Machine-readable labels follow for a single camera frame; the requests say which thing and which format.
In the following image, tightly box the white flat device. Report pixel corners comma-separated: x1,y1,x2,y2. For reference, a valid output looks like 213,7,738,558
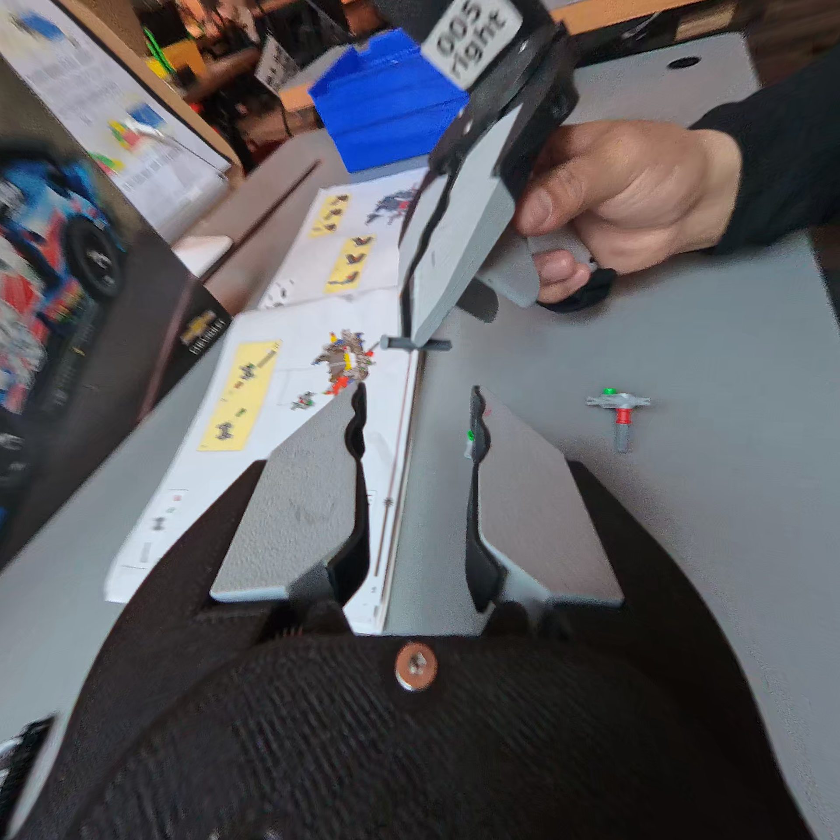
172,234,235,278

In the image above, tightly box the person's right forearm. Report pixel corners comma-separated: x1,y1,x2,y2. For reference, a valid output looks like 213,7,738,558
689,49,840,257

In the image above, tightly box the lego set box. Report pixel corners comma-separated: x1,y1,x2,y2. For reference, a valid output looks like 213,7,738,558
0,141,234,572

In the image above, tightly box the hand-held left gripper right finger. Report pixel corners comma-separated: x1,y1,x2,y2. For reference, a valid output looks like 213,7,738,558
465,386,624,614

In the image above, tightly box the grey lego axle connector assembly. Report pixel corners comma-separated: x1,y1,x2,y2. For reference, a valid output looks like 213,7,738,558
586,387,652,455

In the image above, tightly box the open instruction booklet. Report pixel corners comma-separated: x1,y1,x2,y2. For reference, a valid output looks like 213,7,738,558
105,167,431,634

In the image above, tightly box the printed sheet acrylic stand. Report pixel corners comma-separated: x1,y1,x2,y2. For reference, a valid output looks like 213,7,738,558
0,0,245,244

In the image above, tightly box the blue storage bin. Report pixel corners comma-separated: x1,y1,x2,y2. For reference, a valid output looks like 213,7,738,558
307,28,472,175

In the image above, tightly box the yellow green plastic frame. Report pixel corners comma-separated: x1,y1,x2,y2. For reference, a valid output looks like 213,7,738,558
140,26,183,78

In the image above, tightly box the person's right hand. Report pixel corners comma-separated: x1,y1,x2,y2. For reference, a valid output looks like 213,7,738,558
514,121,744,304

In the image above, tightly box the white printed card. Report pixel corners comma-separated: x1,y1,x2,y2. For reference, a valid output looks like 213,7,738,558
255,36,303,93

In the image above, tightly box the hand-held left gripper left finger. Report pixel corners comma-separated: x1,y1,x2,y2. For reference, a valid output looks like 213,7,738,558
210,382,370,608

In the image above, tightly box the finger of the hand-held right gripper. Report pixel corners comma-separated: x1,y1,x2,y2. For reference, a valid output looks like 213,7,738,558
408,104,518,349
397,171,455,324

